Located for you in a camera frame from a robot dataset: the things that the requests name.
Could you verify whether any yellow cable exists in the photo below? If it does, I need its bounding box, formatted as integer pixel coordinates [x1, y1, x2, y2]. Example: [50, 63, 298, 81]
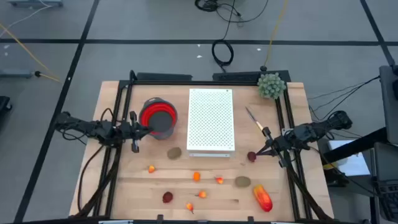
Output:
[262, 0, 289, 72]
[0, 23, 60, 83]

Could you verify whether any grey stand base bar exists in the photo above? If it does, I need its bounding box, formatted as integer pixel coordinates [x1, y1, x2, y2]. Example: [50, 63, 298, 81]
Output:
[8, 0, 63, 7]
[0, 68, 34, 78]

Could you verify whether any red yellow toy mango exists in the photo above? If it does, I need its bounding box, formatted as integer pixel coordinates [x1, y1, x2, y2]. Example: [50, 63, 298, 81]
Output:
[252, 184, 274, 213]

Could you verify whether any white perforated metal shelf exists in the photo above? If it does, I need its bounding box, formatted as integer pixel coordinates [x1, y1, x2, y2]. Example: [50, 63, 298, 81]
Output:
[186, 88, 236, 158]

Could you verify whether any black rectangular box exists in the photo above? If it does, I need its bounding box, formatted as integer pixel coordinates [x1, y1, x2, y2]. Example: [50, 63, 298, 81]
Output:
[136, 72, 193, 83]

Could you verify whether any thin black cable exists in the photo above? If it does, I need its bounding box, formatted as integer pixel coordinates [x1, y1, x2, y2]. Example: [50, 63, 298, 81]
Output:
[307, 75, 382, 122]

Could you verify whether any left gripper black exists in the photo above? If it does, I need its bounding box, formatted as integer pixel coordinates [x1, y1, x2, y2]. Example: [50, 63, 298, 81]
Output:
[119, 111, 154, 154]

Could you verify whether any white paper sheet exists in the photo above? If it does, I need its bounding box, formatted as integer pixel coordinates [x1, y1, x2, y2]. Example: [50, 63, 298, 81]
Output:
[328, 139, 371, 177]

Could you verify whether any red collapsible bowl grey rim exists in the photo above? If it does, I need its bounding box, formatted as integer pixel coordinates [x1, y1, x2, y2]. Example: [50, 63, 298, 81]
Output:
[139, 96, 178, 141]

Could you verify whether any black cable bundle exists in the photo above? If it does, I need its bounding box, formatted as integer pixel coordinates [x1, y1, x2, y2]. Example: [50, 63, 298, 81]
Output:
[195, 0, 270, 24]

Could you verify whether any black keyboard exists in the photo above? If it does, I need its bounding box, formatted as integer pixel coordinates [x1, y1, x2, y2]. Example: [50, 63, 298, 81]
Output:
[374, 179, 398, 222]

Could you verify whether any green artificial potted plant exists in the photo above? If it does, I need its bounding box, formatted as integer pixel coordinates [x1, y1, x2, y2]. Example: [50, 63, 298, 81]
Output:
[257, 72, 287, 100]

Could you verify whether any coiled black floor cable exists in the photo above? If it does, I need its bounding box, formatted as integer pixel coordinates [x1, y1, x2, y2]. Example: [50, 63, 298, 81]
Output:
[211, 18, 237, 73]

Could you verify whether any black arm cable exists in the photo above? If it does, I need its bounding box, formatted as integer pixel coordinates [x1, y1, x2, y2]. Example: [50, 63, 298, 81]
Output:
[76, 144, 106, 214]

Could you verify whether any black aluminium table frame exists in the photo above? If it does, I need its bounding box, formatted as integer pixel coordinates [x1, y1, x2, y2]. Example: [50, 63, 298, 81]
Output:
[73, 70, 336, 224]

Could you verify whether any black chair base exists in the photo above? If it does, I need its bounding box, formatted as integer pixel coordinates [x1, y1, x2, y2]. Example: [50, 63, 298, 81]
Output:
[0, 95, 13, 113]

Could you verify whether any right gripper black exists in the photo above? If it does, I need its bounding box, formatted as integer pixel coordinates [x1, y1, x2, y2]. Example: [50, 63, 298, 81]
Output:
[255, 126, 290, 169]

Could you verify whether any knife with wooden handle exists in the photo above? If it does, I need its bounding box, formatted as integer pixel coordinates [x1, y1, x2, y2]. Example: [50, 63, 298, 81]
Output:
[244, 106, 266, 132]

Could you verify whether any white floor cable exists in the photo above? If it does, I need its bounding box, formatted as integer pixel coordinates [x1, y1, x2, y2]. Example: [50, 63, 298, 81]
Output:
[0, 0, 52, 30]

